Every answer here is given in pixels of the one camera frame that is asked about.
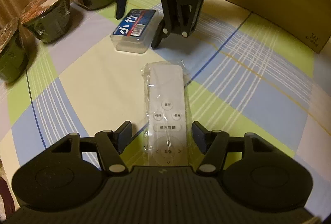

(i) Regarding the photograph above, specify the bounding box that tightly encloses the noodle bowl maroon lid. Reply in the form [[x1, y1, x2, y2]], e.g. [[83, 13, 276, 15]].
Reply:
[[20, 0, 71, 43]]

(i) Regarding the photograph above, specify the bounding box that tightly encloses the clear plastic box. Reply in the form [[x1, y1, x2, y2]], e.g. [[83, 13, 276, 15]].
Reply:
[[110, 9, 162, 54]]

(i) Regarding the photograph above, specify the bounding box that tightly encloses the white remote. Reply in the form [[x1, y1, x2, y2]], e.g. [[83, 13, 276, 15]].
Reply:
[[143, 61, 188, 166]]

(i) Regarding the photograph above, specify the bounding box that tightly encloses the checked tablecloth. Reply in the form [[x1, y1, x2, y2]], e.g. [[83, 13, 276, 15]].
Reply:
[[1, 0, 330, 218]]

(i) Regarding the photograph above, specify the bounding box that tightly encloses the noodle bowl dark lid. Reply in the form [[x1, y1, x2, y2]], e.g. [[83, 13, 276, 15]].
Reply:
[[0, 17, 29, 83]]

